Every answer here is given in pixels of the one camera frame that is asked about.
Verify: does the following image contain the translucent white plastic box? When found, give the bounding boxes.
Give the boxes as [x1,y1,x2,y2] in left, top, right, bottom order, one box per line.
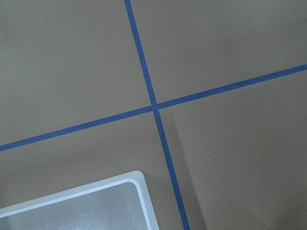
[0,171,159,230]

